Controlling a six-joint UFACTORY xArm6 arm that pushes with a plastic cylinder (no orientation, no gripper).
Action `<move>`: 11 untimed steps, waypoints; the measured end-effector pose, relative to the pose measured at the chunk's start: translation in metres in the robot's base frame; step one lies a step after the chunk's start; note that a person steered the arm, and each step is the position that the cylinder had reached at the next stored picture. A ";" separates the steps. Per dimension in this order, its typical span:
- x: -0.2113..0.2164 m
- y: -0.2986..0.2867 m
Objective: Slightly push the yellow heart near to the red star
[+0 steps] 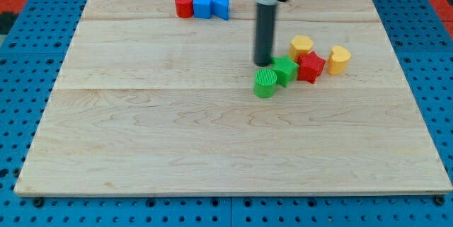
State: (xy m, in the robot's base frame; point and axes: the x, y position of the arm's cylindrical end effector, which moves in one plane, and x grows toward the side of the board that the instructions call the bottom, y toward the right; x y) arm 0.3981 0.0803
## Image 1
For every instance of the green star block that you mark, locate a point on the green star block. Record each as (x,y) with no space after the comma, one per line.
(285,68)

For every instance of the blue cube block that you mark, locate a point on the blue cube block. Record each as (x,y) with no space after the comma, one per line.
(202,8)

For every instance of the red star block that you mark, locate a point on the red star block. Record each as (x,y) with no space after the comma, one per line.
(310,67)

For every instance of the red cylinder block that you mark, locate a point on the red cylinder block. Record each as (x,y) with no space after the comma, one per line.
(184,8)

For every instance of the yellow heart block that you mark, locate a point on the yellow heart block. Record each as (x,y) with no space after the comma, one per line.
(338,60)

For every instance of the yellow hexagon block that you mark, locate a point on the yellow hexagon block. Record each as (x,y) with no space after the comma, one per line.
(300,44)

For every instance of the green cylinder block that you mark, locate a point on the green cylinder block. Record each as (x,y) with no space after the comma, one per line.
(264,83)

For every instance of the blue triangle block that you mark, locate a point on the blue triangle block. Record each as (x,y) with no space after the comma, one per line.
(220,8)

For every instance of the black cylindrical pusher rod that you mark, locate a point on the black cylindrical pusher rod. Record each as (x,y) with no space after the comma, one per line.
(264,34)

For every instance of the wooden board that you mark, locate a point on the wooden board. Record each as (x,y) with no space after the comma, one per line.
(147,104)

